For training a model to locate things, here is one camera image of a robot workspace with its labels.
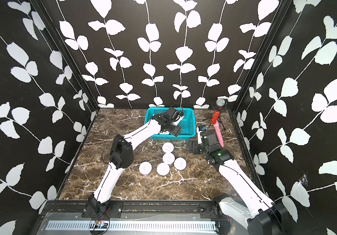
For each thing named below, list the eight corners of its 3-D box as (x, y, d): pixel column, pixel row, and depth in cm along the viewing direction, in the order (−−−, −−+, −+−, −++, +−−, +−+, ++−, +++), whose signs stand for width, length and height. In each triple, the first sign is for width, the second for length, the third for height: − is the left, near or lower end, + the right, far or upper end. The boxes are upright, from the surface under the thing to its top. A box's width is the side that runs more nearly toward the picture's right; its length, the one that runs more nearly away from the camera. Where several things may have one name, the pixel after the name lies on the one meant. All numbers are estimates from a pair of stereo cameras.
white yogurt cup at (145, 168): (140, 176, 87) (138, 172, 82) (142, 166, 91) (140, 161, 86) (151, 176, 87) (150, 172, 82) (152, 166, 91) (151, 161, 86)
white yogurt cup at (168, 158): (167, 168, 91) (166, 164, 85) (162, 160, 94) (161, 155, 88) (175, 163, 93) (176, 158, 87) (170, 155, 96) (170, 150, 91)
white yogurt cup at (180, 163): (174, 172, 89) (174, 167, 84) (174, 162, 94) (174, 157, 88) (185, 172, 89) (186, 168, 84) (185, 162, 94) (186, 157, 88)
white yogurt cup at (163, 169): (155, 172, 89) (154, 168, 84) (163, 165, 92) (162, 160, 87) (163, 180, 86) (163, 176, 81) (171, 172, 89) (171, 167, 84)
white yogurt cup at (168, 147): (161, 153, 96) (161, 148, 91) (164, 146, 100) (164, 140, 95) (171, 156, 95) (171, 151, 89) (174, 149, 99) (174, 143, 93)
